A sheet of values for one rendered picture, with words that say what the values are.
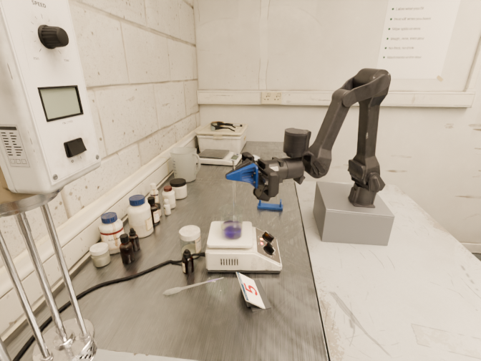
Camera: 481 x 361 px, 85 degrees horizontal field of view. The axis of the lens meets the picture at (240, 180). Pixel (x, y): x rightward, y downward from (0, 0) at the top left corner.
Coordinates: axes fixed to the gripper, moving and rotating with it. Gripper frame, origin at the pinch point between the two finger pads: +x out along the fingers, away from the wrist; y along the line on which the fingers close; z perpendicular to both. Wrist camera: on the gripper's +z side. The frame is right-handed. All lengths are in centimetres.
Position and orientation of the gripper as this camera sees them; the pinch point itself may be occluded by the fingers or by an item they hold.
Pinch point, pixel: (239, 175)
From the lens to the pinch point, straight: 66.1
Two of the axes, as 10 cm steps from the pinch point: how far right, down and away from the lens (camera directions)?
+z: 0.1, 9.3, 3.8
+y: -3.4, -3.5, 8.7
